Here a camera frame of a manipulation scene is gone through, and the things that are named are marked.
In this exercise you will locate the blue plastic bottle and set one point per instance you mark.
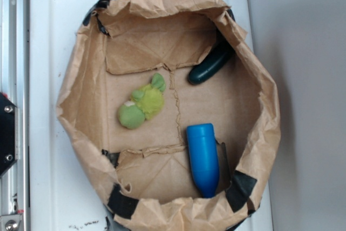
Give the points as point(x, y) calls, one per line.
point(203, 158)

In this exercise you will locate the green plush toy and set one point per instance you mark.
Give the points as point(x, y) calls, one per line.
point(144, 103)

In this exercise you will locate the dark green cucumber toy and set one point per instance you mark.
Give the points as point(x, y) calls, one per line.
point(213, 62)

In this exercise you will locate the brown paper lined bin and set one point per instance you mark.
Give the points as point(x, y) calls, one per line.
point(144, 183)

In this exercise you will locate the white plastic lid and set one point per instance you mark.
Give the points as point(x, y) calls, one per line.
point(61, 196)

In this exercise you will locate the aluminium frame rail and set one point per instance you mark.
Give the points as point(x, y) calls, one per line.
point(15, 197)

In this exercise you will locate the black mounting bracket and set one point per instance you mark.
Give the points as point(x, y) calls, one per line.
point(8, 134)

